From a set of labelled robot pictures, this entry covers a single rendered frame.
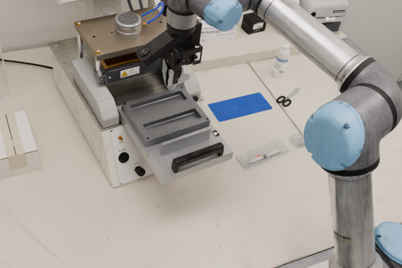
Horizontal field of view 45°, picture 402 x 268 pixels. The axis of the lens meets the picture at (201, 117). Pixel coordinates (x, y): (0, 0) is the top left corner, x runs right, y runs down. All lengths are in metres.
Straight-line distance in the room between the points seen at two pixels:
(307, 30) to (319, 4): 1.05
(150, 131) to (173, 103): 0.12
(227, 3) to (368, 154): 0.42
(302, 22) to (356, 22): 1.71
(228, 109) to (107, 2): 0.57
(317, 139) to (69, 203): 0.81
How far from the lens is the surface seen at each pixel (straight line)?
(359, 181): 0.99
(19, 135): 1.55
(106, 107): 1.40
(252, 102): 1.84
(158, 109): 1.39
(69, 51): 1.71
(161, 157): 1.29
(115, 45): 1.42
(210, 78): 1.91
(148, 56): 1.20
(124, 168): 1.48
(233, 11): 1.06
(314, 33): 1.07
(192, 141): 1.32
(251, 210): 1.50
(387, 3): 2.85
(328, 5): 2.14
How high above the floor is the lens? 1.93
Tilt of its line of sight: 43 degrees down
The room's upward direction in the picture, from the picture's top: 9 degrees clockwise
